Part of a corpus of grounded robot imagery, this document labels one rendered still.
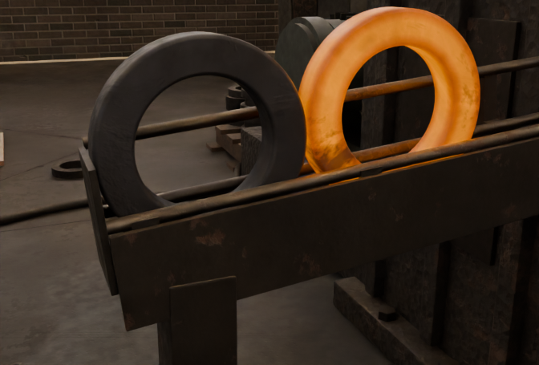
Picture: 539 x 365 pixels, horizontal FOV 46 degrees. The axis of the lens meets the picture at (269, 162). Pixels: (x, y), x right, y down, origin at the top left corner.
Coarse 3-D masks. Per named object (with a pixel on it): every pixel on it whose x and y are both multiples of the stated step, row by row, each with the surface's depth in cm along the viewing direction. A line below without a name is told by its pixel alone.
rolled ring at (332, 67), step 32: (352, 32) 55; (384, 32) 56; (416, 32) 57; (448, 32) 59; (320, 64) 55; (352, 64) 56; (448, 64) 60; (320, 96) 55; (448, 96) 62; (320, 128) 56; (448, 128) 62; (320, 160) 57; (352, 160) 58
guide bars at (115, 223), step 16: (528, 128) 64; (448, 144) 61; (464, 144) 61; (480, 144) 62; (496, 144) 62; (384, 160) 58; (400, 160) 58; (416, 160) 59; (304, 176) 56; (320, 176) 56; (336, 176) 56; (352, 176) 57; (240, 192) 53; (256, 192) 54; (272, 192) 54; (288, 192) 55; (176, 208) 51; (192, 208) 52; (208, 208) 52; (224, 208) 53; (112, 224) 50; (128, 224) 50; (144, 224) 50
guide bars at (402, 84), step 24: (480, 72) 70; (504, 72) 71; (360, 96) 65; (192, 120) 59; (216, 120) 59; (240, 120) 60; (480, 120) 72; (504, 120) 71; (528, 120) 71; (408, 144) 66; (312, 168) 62; (168, 192) 58; (192, 192) 58; (216, 192) 59
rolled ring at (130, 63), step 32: (192, 32) 52; (128, 64) 49; (160, 64) 50; (192, 64) 51; (224, 64) 52; (256, 64) 53; (128, 96) 49; (256, 96) 54; (288, 96) 55; (96, 128) 49; (128, 128) 50; (288, 128) 55; (96, 160) 50; (128, 160) 51; (288, 160) 56; (128, 192) 51
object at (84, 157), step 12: (84, 156) 51; (84, 168) 51; (84, 180) 54; (96, 180) 48; (96, 192) 48; (96, 204) 49; (96, 216) 49; (96, 228) 52; (96, 240) 55; (108, 240) 50; (108, 252) 50; (108, 264) 50; (108, 276) 51
